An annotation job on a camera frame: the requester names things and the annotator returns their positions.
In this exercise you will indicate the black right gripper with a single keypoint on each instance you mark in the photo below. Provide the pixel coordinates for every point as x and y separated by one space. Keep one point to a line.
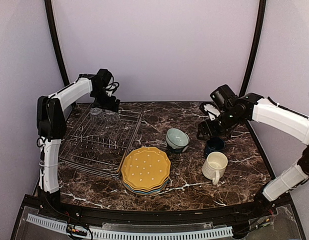
213 132

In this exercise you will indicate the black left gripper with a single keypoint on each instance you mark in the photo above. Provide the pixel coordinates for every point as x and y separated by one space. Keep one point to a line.
109 106

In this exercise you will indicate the clear ribbed drinking glass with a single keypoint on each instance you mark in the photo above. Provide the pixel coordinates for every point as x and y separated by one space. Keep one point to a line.
97 114

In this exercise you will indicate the metal wire dish rack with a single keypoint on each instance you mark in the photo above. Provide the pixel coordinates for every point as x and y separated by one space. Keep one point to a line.
99 147

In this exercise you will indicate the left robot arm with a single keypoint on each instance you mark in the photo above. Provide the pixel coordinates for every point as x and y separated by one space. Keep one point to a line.
51 122

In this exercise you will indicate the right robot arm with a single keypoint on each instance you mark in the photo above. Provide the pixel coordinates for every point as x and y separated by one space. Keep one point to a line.
234 110

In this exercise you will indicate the dark blue mug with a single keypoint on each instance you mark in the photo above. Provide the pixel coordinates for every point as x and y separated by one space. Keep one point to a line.
214 144

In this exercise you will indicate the light green ceramic bowl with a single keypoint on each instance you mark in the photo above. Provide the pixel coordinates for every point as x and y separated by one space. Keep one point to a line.
176 138

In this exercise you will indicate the cream ribbed mug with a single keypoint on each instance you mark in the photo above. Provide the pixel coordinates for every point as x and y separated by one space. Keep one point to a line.
214 166

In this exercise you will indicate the yellow dotted top plate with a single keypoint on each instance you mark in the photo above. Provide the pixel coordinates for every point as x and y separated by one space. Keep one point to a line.
145 167

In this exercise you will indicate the blue plate in stack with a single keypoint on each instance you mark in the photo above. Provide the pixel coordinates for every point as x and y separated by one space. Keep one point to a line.
150 191

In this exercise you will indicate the right wiring bundle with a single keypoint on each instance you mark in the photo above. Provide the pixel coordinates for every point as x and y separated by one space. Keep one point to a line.
262 222

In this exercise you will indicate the wiring bundle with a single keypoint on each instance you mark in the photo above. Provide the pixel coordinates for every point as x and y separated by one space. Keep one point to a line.
75 228
262 222

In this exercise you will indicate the left wiring bundle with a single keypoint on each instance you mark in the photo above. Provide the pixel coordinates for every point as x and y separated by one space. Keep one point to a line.
75 228

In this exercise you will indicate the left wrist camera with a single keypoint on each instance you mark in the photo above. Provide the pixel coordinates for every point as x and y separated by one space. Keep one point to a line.
112 88

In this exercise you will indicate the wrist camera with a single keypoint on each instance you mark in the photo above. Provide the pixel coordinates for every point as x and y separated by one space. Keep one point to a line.
112 88
210 109

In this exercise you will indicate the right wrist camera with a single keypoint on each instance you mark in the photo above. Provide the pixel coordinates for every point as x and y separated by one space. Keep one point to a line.
210 109

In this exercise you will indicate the black front rail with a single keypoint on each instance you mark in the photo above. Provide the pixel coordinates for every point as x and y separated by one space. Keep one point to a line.
235 214

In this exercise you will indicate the light blue slotted cable duct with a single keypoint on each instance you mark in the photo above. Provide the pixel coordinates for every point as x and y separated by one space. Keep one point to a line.
97 233

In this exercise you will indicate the left black frame post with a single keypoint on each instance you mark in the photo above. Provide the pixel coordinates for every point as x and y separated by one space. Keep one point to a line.
55 42

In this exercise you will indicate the black frame post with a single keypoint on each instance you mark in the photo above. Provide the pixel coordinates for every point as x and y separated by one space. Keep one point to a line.
55 42
254 47

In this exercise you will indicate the right black frame post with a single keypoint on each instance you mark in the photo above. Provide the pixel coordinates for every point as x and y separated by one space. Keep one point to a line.
254 47

